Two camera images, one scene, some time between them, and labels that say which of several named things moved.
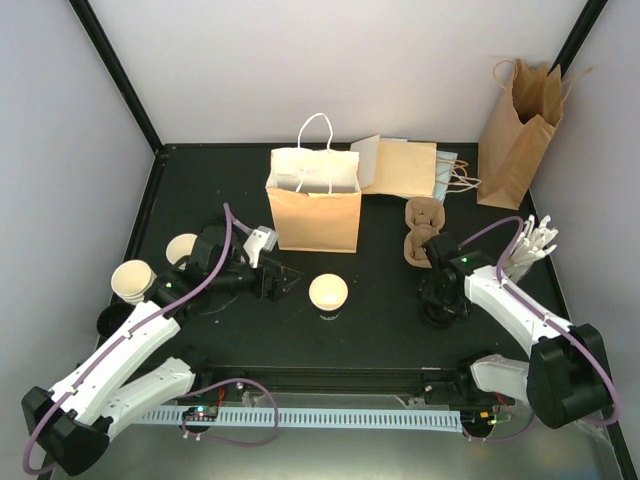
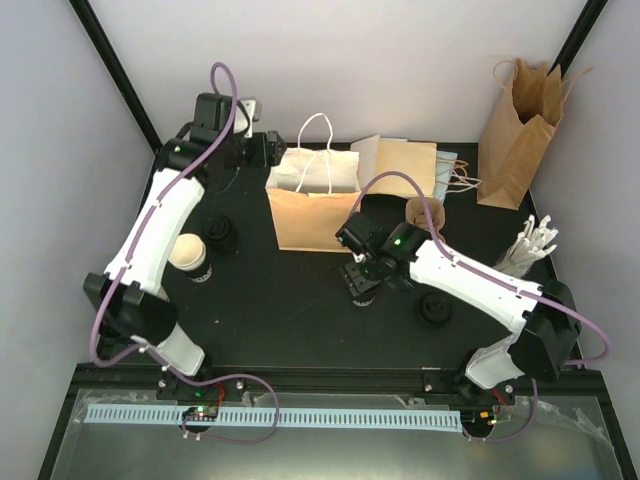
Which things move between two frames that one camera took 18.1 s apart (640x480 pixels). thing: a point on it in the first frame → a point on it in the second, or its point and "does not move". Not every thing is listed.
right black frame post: [585, 26] does not move
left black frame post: [116, 71] does not move
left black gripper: [276, 290] → [267, 149]
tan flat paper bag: [406, 168] does not move
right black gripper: [426, 289] → [357, 282]
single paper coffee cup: [179, 247] does not move
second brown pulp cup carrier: [425, 218] does not move
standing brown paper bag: [516, 128] does not move
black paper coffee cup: [328, 293] → [363, 300]
